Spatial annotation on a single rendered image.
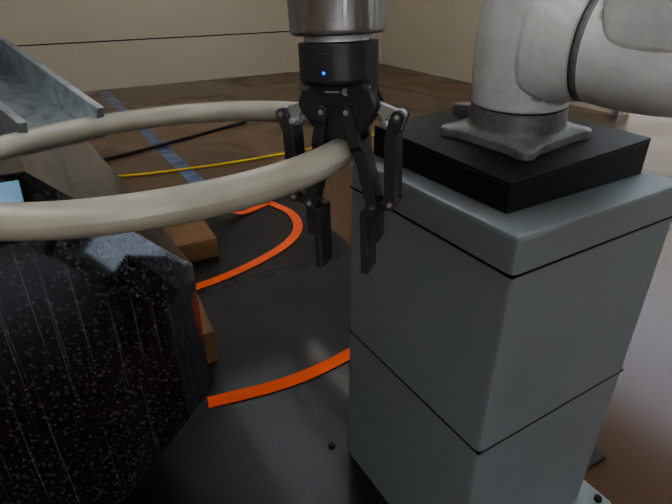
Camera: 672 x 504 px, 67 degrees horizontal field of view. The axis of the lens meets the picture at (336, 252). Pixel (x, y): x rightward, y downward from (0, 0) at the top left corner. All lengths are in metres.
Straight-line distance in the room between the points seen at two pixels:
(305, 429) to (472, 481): 0.60
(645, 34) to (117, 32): 5.99
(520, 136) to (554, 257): 0.20
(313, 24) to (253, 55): 6.44
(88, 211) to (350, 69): 0.25
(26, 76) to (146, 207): 0.64
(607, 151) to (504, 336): 0.33
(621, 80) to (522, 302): 0.31
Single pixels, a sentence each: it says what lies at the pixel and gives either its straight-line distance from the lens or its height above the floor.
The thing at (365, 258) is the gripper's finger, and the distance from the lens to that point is 0.54.
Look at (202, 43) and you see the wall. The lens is 6.67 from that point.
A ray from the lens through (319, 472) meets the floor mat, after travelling 1.38.
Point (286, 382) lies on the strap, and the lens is 1.59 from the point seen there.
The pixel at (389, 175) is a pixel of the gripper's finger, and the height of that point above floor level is 0.92.
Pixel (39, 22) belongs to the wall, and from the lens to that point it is 6.35.
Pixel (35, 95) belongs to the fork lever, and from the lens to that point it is 0.98.
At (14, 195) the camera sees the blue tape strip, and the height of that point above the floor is 0.80.
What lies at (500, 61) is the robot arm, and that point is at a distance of 0.84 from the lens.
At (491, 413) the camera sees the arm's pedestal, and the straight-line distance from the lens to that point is 0.88.
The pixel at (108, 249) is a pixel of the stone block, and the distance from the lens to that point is 0.97.
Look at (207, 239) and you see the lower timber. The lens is 2.25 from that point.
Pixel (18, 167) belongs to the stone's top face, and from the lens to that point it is 0.98.
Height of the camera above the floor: 1.09
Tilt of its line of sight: 28 degrees down
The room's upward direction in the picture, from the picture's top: straight up
